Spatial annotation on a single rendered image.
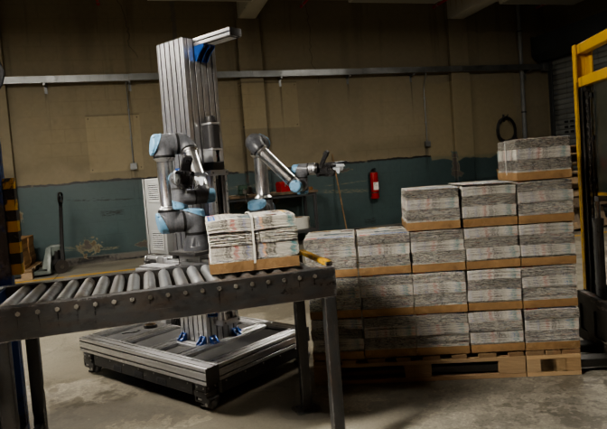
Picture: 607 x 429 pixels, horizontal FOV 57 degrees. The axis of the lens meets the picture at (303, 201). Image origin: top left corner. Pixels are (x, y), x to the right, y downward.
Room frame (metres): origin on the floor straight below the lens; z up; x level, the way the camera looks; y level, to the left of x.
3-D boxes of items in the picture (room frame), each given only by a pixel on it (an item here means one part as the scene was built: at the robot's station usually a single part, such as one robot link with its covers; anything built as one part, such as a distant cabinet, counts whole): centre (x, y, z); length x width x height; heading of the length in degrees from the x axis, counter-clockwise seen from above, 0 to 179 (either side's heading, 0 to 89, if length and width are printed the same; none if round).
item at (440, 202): (3.21, -0.71, 0.95); 0.38 x 0.29 x 0.23; 174
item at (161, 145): (3.03, 0.73, 1.19); 0.15 x 0.12 x 0.55; 115
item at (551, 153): (3.16, -1.30, 0.65); 0.39 x 0.30 x 1.29; 175
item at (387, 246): (3.22, -0.58, 0.42); 1.17 x 0.39 x 0.83; 85
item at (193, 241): (3.09, 0.61, 0.87); 0.15 x 0.15 x 0.10
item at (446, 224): (3.21, -0.71, 0.86); 0.38 x 0.29 x 0.04; 174
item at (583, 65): (3.45, -1.76, 0.97); 0.09 x 0.09 x 1.75; 85
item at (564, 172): (3.16, -1.30, 0.63); 0.38 x 0.29 x 0.97; 175
